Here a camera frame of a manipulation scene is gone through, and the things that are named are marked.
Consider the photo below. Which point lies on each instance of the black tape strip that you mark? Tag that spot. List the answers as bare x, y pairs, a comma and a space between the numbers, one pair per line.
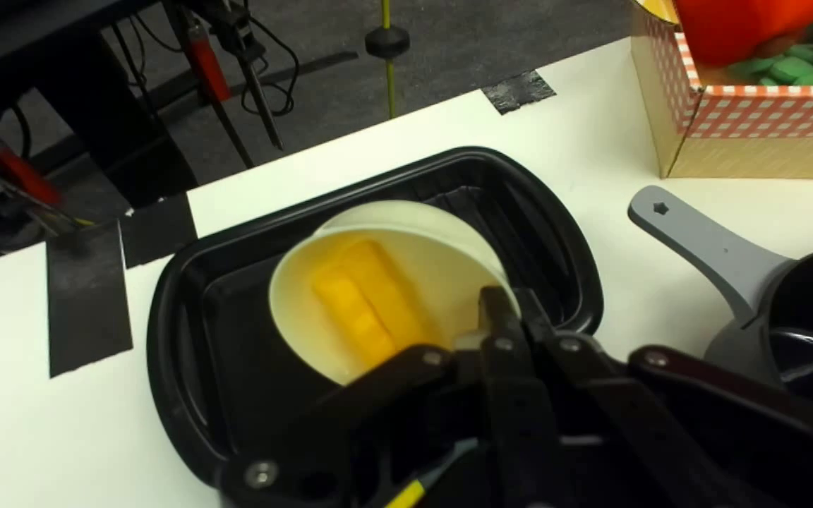
87, 301
519, 91
159, 231

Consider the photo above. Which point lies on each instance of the checkered cardboard produce box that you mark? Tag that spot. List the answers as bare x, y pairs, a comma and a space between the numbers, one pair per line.
763, 132

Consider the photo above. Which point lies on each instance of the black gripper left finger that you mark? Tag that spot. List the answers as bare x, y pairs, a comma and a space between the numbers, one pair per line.
351, 432

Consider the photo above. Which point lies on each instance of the small white bowl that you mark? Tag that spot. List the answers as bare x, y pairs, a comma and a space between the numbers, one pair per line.
445, 273

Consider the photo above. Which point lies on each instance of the yellow toy fry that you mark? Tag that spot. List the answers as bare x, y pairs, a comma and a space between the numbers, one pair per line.
366, 301

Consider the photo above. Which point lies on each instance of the red toy vegetable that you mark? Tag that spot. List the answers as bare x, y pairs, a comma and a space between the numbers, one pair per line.
747, 25

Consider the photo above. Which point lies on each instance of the black rectangular plastic tray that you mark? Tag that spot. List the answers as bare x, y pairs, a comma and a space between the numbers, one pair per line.
220, 358

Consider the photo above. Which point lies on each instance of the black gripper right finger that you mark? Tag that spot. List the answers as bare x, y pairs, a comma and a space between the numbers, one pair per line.
691, 441

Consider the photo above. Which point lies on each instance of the thin pole with black base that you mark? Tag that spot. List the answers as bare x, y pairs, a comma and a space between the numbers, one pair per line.
389, 44

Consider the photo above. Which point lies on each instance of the green toy vegetable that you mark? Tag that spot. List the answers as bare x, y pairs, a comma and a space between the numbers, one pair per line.
791, 68

